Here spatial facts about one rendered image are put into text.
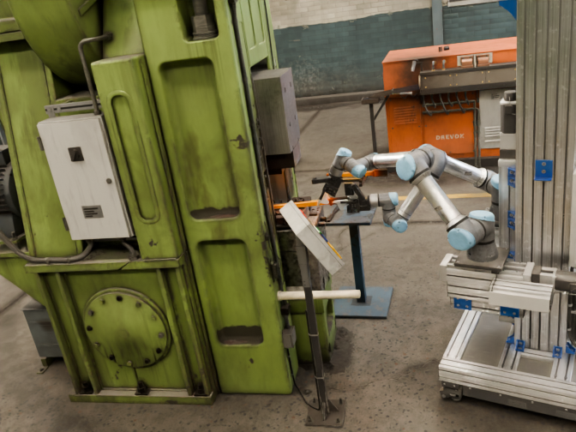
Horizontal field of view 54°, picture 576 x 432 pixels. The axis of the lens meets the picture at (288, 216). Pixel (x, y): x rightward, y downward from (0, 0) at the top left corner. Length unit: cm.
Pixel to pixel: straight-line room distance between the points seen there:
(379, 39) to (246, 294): 795
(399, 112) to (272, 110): 379
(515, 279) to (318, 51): 837
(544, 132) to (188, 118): 168
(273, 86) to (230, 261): 96
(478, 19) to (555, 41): 782
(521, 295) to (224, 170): 154
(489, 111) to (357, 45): 453
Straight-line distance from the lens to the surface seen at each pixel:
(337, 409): 328
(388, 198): 319
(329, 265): 263
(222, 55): 273
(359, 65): 1073
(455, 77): 640
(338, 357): 368
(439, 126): 667
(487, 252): 291
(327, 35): 1076
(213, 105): 284
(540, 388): 312
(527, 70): 279
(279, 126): 299
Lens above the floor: 218
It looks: 22 degrees down
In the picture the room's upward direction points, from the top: 9 degrees counter-clockwise
